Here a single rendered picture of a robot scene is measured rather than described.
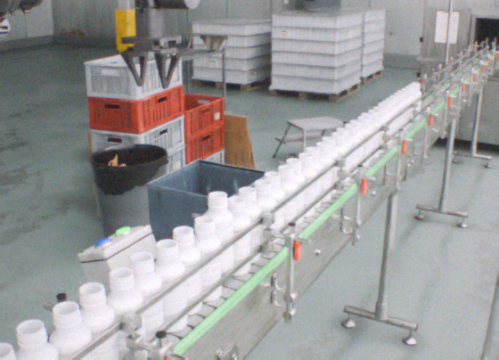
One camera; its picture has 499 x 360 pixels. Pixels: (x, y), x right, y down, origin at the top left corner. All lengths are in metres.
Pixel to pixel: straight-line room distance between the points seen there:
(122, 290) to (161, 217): 1.04
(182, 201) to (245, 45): 6.68
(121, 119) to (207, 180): 1.63
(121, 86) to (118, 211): 0.84
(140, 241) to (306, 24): 6.87
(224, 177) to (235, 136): 2.74
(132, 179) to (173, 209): 1.29
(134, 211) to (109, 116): 0.79
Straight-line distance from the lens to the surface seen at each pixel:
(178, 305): 1.01
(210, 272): 1.08
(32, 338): 0.79
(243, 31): 8.40
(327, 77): 7.82
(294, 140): 5.12
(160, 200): 1.88
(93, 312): 0.86
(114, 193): 3.19
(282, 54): 8.03
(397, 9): 11.56
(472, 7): 5.75
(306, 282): 1.50
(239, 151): 4.87
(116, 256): 1.09
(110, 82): 3.66
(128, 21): 11.31
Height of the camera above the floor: 1.59
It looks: 19 degrees down
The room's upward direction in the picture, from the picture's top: straight up
